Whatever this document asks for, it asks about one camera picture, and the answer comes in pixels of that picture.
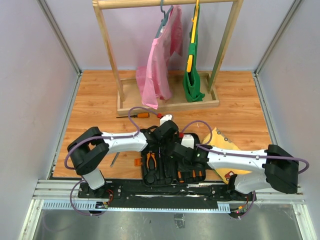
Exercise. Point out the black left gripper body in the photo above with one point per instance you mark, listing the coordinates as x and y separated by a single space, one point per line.
166 143

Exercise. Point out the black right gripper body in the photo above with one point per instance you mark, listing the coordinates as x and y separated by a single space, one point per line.
185 164

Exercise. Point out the orange handled needle nose pliers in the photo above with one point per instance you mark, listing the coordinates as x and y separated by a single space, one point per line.
151 162

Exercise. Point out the black orange handled screwdriver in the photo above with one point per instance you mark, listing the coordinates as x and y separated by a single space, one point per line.
180 178

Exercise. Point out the black plastic tool case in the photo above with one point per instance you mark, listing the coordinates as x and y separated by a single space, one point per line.
167 169

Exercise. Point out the orange handled awl screwdriver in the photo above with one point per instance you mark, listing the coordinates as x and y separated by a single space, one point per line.
138 115

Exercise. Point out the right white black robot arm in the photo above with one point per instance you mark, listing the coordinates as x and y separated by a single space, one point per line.
266 168

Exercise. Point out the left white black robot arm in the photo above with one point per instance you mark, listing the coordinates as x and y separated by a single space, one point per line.
88 150

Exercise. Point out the yellow cartoon cloth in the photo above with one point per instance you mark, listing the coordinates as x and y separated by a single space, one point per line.
220 141

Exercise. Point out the wooden clothes rack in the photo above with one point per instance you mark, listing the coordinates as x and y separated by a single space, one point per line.
170 80

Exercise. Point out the green garment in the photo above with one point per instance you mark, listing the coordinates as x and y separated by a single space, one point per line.
191 81

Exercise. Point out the pink garment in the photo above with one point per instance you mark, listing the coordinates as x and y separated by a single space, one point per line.
152 79

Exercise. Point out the yellow clothes hanger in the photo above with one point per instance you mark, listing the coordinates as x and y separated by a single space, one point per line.
192 45

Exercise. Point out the teal clothes hanger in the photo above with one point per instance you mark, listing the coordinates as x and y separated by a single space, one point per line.
165 19

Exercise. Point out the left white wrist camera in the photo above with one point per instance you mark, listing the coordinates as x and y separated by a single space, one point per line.
164 118

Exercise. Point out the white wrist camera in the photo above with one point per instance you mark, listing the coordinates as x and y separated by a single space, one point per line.
188 141
164 118

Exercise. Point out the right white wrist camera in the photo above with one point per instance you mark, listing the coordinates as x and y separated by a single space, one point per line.
188 141

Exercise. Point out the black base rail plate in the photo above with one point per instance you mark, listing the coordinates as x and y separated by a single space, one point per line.
121 189

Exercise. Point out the slotted aluminium cable duct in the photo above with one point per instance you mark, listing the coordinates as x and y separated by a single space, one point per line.
141 205

